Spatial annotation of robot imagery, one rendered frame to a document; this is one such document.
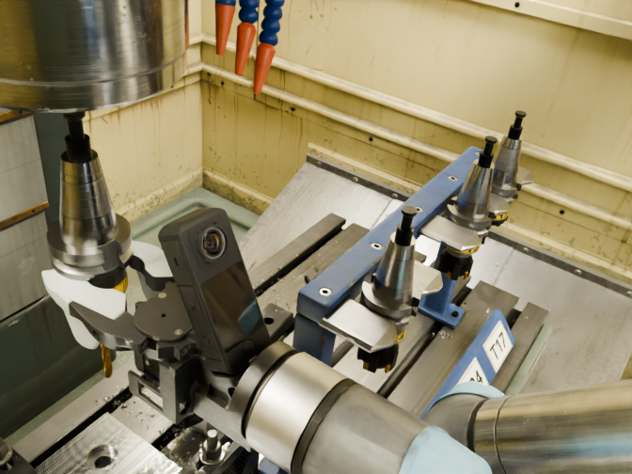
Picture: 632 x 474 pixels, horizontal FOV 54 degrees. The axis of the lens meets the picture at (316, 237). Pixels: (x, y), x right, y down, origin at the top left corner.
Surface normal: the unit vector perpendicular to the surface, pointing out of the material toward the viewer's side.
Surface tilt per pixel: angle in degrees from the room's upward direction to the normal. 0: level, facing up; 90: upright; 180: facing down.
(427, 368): 0
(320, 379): 5
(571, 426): 62
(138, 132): 90
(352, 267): 0
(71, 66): 90
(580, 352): 24
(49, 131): 90
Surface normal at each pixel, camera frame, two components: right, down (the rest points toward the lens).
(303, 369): 0.17, -0.85
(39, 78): 0.18, 0.58
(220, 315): 0.74, -0.03
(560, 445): -0.80, -0.03
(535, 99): -0.56, 0.43
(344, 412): -0.03, -0.69
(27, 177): 0.79, 0.41
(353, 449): -0.27, -0.36
